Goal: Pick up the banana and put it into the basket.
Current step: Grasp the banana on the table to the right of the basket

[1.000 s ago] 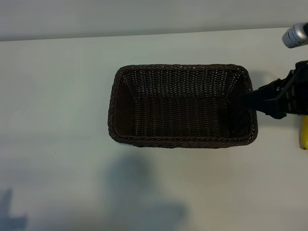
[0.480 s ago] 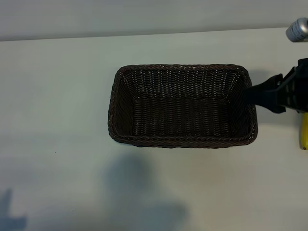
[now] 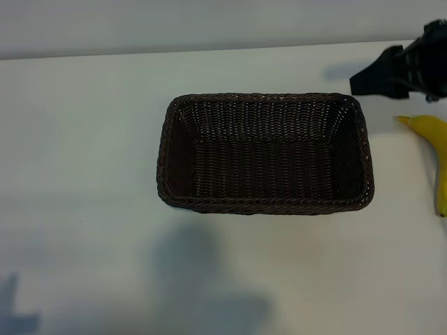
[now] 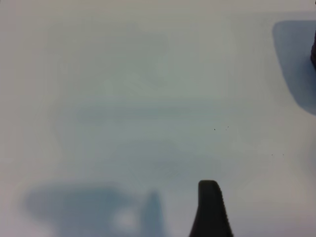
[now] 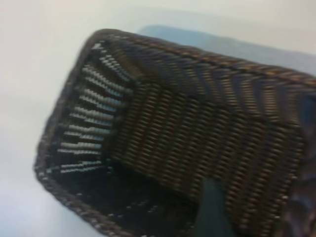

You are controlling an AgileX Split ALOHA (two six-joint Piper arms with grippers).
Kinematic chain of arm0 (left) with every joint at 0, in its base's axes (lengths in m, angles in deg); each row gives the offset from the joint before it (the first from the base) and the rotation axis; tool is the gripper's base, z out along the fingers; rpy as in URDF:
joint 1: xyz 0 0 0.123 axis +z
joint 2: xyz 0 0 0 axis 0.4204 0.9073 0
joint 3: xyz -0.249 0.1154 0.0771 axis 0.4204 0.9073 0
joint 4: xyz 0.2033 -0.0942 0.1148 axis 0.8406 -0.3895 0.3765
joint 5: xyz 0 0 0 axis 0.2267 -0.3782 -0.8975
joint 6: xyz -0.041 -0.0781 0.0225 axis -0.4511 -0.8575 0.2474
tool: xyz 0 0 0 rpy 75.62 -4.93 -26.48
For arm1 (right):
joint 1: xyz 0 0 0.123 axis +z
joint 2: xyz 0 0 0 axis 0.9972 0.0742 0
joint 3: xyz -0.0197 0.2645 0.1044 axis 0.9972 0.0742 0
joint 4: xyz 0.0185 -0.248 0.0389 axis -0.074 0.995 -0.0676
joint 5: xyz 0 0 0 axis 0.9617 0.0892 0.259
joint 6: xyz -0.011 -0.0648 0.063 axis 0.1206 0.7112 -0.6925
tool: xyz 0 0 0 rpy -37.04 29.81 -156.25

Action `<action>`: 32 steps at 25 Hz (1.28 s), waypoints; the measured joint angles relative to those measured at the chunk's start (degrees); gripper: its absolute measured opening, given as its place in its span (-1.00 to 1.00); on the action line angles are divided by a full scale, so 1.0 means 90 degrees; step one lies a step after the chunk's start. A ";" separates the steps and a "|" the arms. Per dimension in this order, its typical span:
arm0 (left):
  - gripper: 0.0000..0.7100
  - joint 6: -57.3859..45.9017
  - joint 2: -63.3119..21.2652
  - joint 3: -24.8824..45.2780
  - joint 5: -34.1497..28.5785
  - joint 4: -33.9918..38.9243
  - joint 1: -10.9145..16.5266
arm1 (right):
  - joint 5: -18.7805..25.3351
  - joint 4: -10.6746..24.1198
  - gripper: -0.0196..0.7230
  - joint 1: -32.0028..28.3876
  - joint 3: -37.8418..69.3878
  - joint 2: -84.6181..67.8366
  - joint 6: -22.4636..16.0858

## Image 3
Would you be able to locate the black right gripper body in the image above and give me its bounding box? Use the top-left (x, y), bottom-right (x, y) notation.
top-left (400, 19), bottom-right (447, 104)

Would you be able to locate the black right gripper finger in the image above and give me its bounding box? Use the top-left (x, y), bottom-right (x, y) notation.
top-left (350, 78), bottom-right (411, 101)
top-left (349, 44), bottom-right (405, 87)

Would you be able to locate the yellow banana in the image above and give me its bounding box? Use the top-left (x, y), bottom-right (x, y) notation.
top-left (394, 114), bottom-right (447, 218)

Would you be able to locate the dark brown woven basket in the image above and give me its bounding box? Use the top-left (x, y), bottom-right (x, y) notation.
top-left (155, 91), bottom-right (376, 215)

